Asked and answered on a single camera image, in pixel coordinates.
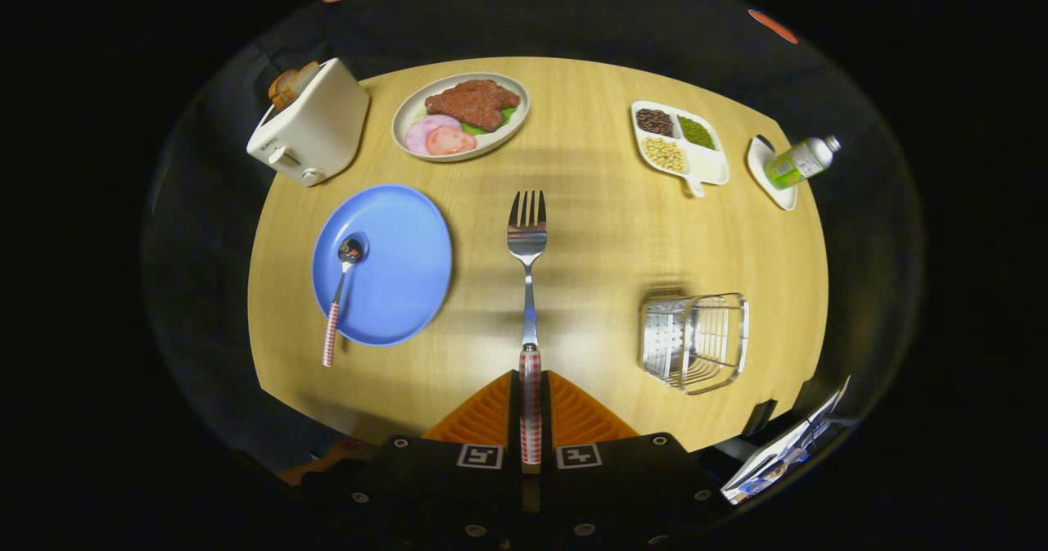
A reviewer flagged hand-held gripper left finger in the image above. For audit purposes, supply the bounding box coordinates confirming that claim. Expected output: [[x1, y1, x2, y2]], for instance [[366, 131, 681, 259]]
[[303, 369, 523, 551]]

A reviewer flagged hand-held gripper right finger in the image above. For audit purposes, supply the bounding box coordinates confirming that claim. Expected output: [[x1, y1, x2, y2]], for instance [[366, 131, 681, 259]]
[[540, 369, 738, 551]]

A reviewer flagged fork with red checked handle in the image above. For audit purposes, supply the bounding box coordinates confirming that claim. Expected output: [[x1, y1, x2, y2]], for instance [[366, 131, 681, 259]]
[[507, 190, 548, 466]]

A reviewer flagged spoon with red checked handle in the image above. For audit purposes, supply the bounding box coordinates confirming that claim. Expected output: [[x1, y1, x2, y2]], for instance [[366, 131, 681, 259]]
[[322, 237, 365, 368]]

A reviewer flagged blue round plate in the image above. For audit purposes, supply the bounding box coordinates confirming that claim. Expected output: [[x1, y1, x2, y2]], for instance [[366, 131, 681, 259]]
[[311, 184, 454, 347]]

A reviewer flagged red tomato slice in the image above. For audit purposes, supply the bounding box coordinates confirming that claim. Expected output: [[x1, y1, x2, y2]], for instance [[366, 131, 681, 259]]
[[424, 126, 477, 156]]

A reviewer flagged pile of yellow beans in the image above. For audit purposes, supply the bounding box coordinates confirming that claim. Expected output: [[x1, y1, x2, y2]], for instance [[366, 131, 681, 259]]
[[642, 136, 687, 174]]

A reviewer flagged green lettuce leaf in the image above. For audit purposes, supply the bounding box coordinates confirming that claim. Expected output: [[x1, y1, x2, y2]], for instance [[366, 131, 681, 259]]
[[460, 107, 518, 136]]

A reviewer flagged white divided tray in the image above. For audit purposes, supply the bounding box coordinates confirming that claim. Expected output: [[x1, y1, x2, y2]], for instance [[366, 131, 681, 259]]
[[630, 101, 730, 199]]

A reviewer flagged pink ham slice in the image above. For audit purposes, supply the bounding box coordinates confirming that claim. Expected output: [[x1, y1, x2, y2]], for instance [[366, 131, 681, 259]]
[[405, 115, 463, 156]]

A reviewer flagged brown meat patty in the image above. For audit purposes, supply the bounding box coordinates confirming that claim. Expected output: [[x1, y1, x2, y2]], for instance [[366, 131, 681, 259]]
[[424, 79, 522, 133]]

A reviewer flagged beige oval food plate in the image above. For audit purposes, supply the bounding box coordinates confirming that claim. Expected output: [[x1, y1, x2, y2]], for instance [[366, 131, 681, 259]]
[[391, 73, 531, 163]]

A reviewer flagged small white dish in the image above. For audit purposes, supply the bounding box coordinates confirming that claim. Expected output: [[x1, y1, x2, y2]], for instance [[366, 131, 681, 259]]
[[747, 135, 799, 211]]

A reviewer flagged pile of green beans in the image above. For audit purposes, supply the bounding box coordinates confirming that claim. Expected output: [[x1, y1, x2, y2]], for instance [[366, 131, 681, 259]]
[[677, 115, 716, 150]]

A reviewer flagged white toaster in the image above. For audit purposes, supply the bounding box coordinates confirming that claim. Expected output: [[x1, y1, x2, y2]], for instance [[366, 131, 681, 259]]
[[246, 58, 371, 187]]

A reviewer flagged silver bottle with green label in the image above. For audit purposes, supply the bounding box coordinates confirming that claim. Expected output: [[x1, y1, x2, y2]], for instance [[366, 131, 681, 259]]
[[765, 135, 842, 191]]

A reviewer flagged brown bread slice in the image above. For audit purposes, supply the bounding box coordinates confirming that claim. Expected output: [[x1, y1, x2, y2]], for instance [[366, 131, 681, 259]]
[[268, 61, 322, 111]]

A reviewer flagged metal wire basket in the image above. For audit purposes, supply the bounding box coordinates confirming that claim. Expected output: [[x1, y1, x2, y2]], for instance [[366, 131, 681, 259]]
[[639, 292, 750, 396]]

